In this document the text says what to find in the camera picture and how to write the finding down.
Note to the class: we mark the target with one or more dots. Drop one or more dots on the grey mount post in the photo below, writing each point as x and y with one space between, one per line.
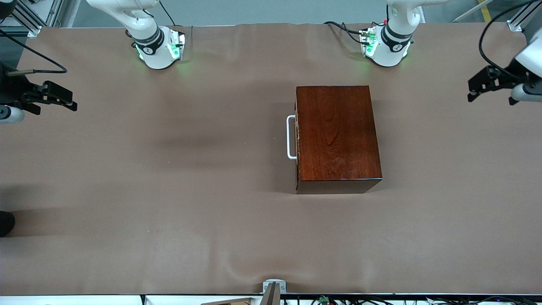
271 296

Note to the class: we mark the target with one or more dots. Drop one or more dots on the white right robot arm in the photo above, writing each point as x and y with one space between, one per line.
148 42

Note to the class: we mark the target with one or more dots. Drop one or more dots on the dark brown wooden cabinet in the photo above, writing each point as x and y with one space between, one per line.
338 135

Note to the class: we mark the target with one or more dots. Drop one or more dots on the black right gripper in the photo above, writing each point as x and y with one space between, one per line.
12 89

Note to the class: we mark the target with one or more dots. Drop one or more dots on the light wooden plank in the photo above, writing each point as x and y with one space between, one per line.
233 301

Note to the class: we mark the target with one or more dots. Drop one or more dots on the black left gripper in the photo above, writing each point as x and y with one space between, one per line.
509 76

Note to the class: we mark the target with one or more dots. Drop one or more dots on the aluminium frame profile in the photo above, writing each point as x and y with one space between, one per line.
518 19
25 23

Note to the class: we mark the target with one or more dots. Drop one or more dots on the black rounded object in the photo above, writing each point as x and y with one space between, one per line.
6 222

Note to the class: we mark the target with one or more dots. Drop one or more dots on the grey metal table clamp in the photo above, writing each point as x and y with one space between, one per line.
274 283

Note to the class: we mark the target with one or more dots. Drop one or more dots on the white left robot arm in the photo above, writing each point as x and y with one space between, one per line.
394 42

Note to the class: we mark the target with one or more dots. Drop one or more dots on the brown table mat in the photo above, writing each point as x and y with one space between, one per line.
169 233

